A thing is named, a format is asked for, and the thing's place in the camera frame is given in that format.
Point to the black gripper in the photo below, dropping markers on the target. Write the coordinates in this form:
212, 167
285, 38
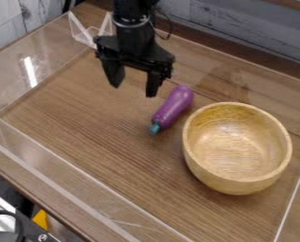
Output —
133, 47

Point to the purple toy eggplant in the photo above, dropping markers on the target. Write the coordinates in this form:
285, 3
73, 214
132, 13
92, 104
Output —
178, 103

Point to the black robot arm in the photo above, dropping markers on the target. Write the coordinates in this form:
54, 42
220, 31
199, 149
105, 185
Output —
135, 11

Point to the brown wooden bowl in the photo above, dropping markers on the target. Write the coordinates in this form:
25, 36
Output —
238, 147

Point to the clear acrylic corner bracket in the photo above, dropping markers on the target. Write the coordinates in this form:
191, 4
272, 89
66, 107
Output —
85, 34

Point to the clear acrylic barrier wall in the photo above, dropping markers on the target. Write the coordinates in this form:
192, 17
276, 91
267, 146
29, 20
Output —
97, 212

